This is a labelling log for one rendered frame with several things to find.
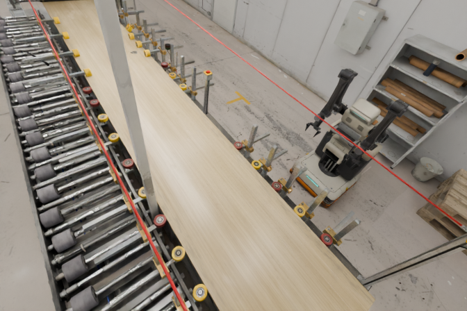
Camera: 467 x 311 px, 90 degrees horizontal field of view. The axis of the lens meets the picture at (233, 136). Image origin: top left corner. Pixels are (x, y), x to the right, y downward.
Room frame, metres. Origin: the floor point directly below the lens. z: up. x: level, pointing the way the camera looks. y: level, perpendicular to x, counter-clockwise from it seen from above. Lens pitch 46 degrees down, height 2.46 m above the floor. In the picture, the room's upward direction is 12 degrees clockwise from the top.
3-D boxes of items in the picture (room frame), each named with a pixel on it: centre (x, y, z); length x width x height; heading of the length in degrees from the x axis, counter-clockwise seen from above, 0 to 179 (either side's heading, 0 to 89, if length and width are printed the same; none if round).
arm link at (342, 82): (1.73, -0.77, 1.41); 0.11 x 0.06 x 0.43; 46
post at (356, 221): (0.76, -0.88, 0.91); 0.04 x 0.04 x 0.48; 46
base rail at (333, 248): (2.29, 0.69, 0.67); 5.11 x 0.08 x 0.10; 46
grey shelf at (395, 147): (2.82, -2.21, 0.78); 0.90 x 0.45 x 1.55; 46
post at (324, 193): (0.93, -0.70, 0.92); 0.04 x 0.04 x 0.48; 46
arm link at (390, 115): (1.42, -1.07, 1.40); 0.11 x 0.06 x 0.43; 46
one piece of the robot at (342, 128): (1.70, -1.04, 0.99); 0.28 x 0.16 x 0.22; 46
